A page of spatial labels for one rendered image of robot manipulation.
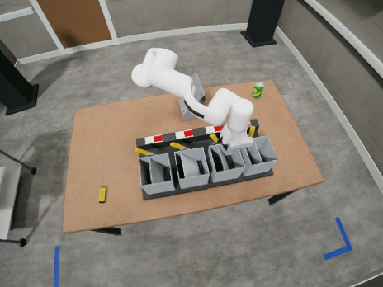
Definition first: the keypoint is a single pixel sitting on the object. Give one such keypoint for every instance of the green and yellow drink can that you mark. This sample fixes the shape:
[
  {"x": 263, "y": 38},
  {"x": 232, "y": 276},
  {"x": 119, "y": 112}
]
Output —
[{"x": 257, "y": 91}]

